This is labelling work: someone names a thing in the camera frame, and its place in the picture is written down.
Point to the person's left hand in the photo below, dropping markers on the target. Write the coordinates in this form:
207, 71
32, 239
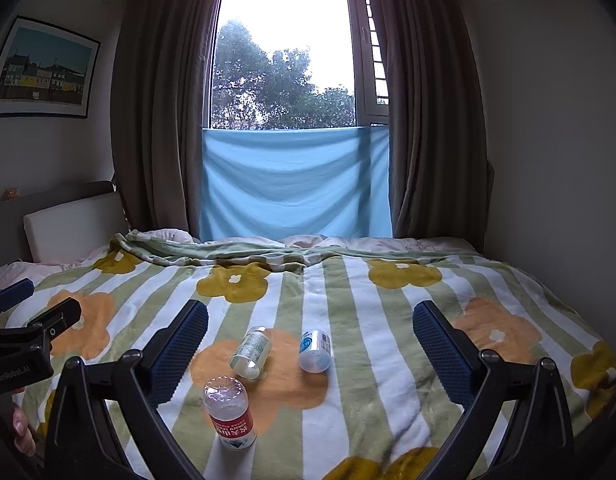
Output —
23, 430

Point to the striped floral blanket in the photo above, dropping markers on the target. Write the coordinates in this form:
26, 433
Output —
338, 300

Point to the brown curtain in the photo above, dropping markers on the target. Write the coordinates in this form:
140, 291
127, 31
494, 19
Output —
428, 110
160, 110

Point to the white framed window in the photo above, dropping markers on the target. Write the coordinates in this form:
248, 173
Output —
360, 50

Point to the white headboard cushion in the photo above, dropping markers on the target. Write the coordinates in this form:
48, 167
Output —
73, 227

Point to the small brown figurine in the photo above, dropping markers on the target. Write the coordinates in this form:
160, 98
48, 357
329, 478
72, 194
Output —
10, 194

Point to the light blue cloth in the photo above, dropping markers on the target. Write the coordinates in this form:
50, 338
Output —
293, 185

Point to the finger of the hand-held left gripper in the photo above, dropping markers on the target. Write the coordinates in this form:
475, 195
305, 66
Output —
14, 293
58, 317

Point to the pink bed sheet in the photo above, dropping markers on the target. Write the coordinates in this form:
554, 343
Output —
378, 242

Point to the clear cup blue label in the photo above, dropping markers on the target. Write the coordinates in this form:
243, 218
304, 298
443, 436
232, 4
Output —
314, 352

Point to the grey bed headboard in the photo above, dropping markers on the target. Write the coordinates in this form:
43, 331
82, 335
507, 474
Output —
8, 232

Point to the clear plastic bottle red label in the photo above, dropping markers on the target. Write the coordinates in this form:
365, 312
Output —
233, 422

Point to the framed houses picture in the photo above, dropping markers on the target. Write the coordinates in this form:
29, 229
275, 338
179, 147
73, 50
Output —
43, 67

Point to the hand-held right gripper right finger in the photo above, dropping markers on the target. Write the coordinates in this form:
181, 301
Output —
445, 355

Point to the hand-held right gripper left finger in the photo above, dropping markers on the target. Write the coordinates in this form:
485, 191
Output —
180, 355

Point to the pink pillow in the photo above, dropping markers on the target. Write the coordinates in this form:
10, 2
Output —
18, 272

